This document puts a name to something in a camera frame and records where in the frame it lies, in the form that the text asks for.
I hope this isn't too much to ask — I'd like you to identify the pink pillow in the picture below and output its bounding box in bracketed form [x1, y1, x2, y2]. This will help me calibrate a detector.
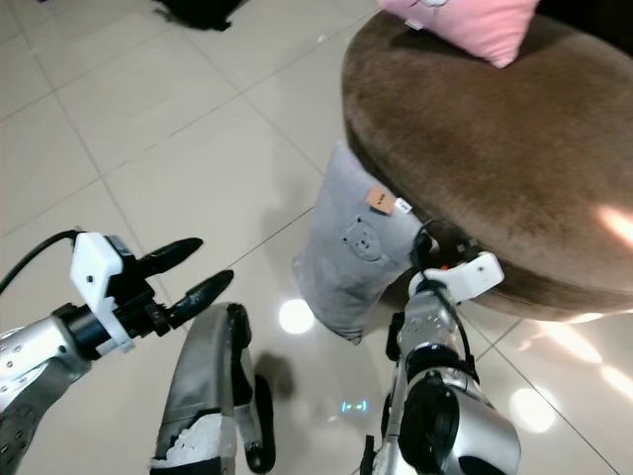
[376, 0, 544, 70]

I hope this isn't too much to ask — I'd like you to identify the silver right robot leg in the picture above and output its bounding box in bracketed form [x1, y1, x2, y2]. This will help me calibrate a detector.
[360, 311, 407, 475]

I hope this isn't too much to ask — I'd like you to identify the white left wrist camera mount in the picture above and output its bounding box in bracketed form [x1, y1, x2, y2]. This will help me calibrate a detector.
[70, 231, 136, 353]

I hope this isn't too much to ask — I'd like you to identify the dark sofa backrest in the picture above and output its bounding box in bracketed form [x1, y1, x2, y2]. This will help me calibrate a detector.
[528, 0, 633, 32]

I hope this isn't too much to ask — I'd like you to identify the black object on floor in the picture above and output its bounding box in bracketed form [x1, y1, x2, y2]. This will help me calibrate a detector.
[153, 0, 252, 32]

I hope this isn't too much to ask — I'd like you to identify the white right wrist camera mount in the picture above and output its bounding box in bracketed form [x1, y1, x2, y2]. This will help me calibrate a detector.
[419, 250, 504, 304]

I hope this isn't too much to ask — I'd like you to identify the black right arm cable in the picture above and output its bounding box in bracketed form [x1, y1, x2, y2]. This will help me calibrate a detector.
[411, 219, 488, 369]

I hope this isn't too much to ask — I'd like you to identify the grey bear print pillow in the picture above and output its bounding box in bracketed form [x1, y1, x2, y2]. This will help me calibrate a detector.
[292, 140, 432, 346]

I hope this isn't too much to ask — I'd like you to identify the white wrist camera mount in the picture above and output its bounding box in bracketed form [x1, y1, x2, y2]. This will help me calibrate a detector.
[70, 231, 136, 353]
[419, 250, 504, 304]

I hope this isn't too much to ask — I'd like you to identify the brown plush sofa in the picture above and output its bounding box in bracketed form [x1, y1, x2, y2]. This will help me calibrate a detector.
[341, 8, 633, 324]

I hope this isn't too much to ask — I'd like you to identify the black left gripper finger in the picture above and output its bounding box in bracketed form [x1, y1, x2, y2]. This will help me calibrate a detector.
[168, 269, 236, 328]
[136, 237, 205, 279]

